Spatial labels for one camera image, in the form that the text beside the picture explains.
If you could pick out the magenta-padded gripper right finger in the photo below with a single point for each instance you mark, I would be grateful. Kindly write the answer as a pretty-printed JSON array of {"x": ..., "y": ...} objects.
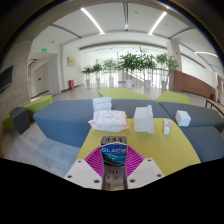
[{"x": 145, "y": 173}]

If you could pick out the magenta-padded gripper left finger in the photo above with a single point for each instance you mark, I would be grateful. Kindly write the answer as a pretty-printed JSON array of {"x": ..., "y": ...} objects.
[{"x": 83, "y": 173}]

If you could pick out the white wet wipes pack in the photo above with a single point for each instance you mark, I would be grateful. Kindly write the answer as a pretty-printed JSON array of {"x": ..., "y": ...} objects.
[{"x": 108, "y": 120}]

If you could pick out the red fire extinguisher box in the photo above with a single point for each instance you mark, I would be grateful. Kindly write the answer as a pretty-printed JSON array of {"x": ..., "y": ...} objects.
[{"x": 71, "y": 84}]

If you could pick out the small white cube box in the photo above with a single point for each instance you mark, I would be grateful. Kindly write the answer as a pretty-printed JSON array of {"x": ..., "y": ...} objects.
[{"x": 182, "y": 118}]

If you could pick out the ceiling light strips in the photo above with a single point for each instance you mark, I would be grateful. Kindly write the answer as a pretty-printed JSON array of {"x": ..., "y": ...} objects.
[{"x": 91, "y": 19}]

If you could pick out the yellow-green sofa block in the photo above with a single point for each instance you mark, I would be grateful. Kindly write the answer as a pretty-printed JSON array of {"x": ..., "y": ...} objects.
[
  {"x": 173, "y": 97},
  {"x": 121, "y": 94}
]

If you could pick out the black ottoman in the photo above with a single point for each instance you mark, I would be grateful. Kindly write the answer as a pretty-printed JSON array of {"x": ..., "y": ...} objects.
[{"x": 20, "y": 120}]

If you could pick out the wooden bench with black frame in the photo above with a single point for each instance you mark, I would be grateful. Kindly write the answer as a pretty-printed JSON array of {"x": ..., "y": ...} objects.
[{"x": 215, "y": 105}]

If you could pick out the row of potted plants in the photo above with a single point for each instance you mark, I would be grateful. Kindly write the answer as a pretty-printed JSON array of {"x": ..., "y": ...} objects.
[{"x": 130, "y": 63}]

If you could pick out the lime green bench seat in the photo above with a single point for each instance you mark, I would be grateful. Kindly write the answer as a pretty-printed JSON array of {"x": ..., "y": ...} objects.
[{"x": 38, "y": 105}]

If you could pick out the white cardboard box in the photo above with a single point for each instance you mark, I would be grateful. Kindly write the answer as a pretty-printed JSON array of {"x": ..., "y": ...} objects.
[{"x": 143, "y": 120}]

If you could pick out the small white tube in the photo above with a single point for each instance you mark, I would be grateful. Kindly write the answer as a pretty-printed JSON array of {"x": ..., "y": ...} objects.
[{"x": 166, "y": 127}]

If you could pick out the framed wall picture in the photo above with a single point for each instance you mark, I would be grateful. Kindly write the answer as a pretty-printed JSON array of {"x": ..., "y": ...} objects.
[{"x": 71, "y": 61}]

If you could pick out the long grey sofa block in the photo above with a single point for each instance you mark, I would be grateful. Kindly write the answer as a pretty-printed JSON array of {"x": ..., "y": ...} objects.
[{"x": 63, "y": 121}]

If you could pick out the green exit sign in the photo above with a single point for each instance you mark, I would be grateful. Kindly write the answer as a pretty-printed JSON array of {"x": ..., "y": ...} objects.
[{"x": 44, "y": 50}]

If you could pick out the white tissue pack stack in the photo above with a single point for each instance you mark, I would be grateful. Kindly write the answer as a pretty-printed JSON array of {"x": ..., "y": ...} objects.
[{"x": 102, "y": 104}]

